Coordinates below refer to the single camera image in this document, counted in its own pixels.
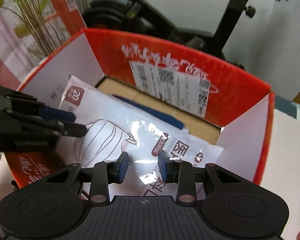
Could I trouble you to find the white face mask package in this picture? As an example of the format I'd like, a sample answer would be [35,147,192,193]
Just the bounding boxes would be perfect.
[57,77,223,196]

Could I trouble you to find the black exercise bike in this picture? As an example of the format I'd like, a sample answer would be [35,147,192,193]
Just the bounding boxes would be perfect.
[82,0,288,60]

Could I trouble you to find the pink floral wall hanging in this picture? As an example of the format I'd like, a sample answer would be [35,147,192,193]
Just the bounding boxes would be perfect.
[0,0,85,89]

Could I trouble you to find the red strawberry cardboard box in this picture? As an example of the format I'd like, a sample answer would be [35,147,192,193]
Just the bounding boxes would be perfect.
[18,29,275,184]

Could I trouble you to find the blue flat item in box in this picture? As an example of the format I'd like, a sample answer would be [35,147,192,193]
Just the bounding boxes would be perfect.
[113,94,185,130]

